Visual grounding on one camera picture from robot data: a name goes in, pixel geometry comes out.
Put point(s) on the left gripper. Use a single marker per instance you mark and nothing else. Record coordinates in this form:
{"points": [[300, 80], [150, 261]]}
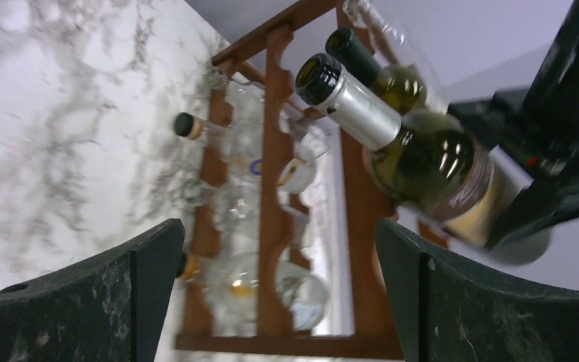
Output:
{"points": [[551, 113]]}

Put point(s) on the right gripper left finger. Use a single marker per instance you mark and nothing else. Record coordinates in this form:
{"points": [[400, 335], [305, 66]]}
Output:
{"points": [[108, 307]]}

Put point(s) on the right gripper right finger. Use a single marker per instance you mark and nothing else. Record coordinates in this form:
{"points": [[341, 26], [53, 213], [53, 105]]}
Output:
{"points": [[450, 308]]}

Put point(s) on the green wine bottle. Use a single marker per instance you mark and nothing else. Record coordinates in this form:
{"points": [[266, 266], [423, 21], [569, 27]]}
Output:
{"points": [[401, 87], [423, 160]]}

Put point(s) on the wooden wine rack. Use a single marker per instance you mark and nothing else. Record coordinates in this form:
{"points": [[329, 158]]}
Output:
{"points": [[257, 56]]}

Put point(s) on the clear bottle lower middle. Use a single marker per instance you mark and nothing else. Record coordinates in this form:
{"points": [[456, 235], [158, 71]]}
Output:
{"points": [[235, 208]]}

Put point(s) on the clear bottle lower left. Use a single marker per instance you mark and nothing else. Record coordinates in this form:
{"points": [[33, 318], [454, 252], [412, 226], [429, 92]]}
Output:
{"points": [[240, 145]]}

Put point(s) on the clear glass bottle top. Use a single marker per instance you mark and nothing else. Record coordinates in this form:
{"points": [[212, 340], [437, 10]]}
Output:
{"points": [[392, 38]]}

